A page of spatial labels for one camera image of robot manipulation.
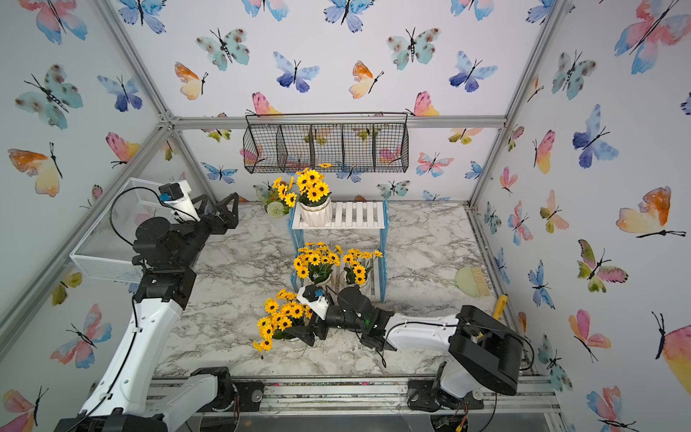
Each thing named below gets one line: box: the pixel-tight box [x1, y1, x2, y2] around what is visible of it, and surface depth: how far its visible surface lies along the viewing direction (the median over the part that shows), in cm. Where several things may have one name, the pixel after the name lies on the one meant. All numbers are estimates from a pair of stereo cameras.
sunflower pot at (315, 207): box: [296, 162, 333, 228], surface depth 69 cm
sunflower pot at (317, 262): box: [293, 242, 344, 286], surface depth 86 cm
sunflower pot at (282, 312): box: [253, 288, 314, 353], surface depth 74 cm
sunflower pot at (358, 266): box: [341, 248, 384, 288], surface depth 84 cm
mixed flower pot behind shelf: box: [253, 176, 298, 219], surface depth 101 cm
